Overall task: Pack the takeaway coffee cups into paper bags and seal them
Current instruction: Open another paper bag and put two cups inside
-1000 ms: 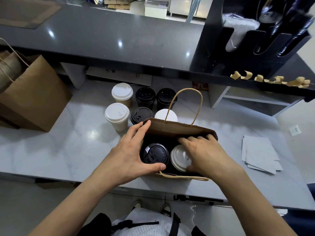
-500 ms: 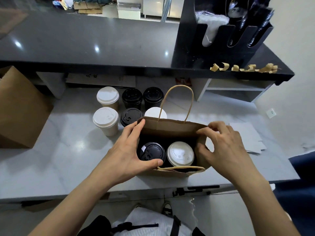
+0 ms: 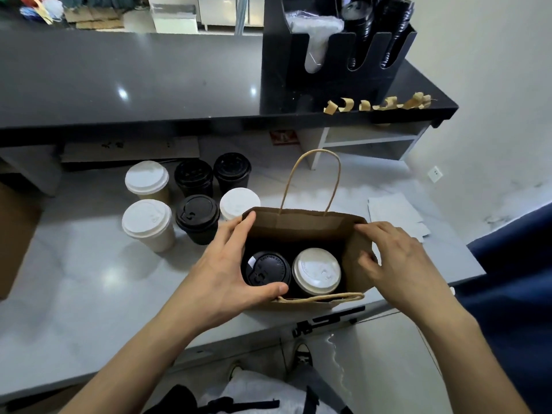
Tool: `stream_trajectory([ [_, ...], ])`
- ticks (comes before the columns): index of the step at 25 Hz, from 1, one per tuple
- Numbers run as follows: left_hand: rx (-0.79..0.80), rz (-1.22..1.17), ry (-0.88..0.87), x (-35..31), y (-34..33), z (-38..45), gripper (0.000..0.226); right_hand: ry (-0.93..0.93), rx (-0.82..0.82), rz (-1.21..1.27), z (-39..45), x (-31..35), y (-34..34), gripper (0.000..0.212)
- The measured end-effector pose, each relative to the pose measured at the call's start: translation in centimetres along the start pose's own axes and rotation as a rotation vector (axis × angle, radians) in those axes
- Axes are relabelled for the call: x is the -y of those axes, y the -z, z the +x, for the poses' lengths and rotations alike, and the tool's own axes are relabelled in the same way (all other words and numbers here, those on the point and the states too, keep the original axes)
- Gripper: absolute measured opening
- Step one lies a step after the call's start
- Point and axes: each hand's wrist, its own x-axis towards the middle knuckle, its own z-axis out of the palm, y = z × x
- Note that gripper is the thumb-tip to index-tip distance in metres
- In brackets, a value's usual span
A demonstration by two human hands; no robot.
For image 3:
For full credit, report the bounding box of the person's left hand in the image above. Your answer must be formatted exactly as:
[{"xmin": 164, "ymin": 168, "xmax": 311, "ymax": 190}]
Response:
[{"xmin": 168, "ymin": 211, "xmax": 290, "ymax": 337}]

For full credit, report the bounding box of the person's right hand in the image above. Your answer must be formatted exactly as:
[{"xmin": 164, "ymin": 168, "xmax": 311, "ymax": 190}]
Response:
[{"xmin": 354, "ymin": 221, "xmax": 462, "ymax": 331}]

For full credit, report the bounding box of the black lid coffee cup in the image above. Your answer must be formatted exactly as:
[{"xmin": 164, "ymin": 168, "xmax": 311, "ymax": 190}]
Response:
[{"xmin": 241, "ymin": 251, "xmax": 293, "ymax": 295}]

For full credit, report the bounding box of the stack of white paper sheets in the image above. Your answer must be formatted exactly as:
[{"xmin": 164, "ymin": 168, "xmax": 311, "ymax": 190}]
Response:
[{"xmin": 368, "ymin": 192, "xmax": 431, "ymax": 242}]

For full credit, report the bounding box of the tan coffee cup white lid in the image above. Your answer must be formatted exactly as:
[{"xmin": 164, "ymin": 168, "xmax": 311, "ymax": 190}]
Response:
[{"xmin": 292, "ymin": 247, "xmax": 343, "ymax": 297}]

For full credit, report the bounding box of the group of lidded coffee cups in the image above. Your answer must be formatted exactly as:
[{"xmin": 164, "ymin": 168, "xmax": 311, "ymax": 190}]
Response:
[{"xmin": 121, "ymin": 152, "xmax": 262, "ymax": 254}]

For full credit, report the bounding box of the brown paper bag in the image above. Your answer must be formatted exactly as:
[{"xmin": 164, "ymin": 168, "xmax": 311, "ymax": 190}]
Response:
[
  {"xmin": 0, "ymin": 181, "xmax": 43, "ymax": 300},
  {"xmin": 240, "ymin": 149, "xmax": 376, "ymax": 311}
]

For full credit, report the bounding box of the person's left forearm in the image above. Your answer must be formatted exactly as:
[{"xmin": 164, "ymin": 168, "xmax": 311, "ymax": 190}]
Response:
[{"xmin": 60, "ymin": 304, "xmax": 217, "ymax": 414}]

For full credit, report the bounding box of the person's right shoe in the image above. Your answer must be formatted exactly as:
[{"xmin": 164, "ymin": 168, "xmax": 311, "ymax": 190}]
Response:
[{"xmin": 292, "ymin": 340, "xmax": 314, "ymax": 369}]

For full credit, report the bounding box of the person's white shirt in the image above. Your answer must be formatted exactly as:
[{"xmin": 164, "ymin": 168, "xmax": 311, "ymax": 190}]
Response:
[{"xmin": 198, "ymin": 368, "xmax": 313, "ymax": 414}]

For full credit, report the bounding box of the black body harness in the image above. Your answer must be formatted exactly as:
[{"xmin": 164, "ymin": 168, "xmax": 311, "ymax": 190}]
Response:
[{"xmin": 142, "ymin": 384, "xmax": 355, "ymax": 414}]

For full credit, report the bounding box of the row of tan tape strips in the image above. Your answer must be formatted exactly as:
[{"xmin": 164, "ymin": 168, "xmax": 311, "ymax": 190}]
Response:
[{"xmin": 323, "ymin": 92, "xmax": 432, "ymax": 116}]

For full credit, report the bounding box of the black acrylic organizer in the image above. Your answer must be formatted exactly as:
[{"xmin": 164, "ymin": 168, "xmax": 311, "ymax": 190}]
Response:
[{"xmin": 260, "ymin": 0, "xmax": 419, "ymax": 113}]

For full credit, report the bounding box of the white support panel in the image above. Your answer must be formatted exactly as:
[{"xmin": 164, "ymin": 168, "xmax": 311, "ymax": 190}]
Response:
[{"xmin": 0, "ymin": 146, "xmax": 63, "ymax": 197}]

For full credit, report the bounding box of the plastic wrapped white pack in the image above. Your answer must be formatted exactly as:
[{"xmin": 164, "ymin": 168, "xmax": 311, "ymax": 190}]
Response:
[{"xmin": 286, "ymin": 11, "xmax": 344, "ymax": 74}]

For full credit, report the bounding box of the white box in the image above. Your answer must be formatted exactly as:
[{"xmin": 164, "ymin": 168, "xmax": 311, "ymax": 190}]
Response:
[{"xmin": 148, "ymin": 4, "xmax": 200, "ymax": 35}]

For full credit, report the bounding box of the stainless steel refrigerator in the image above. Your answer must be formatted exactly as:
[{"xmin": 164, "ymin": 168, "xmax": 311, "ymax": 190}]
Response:
[{"xmin": 198, "ymin": 0, "xmax": 264, "ymax": 31}]

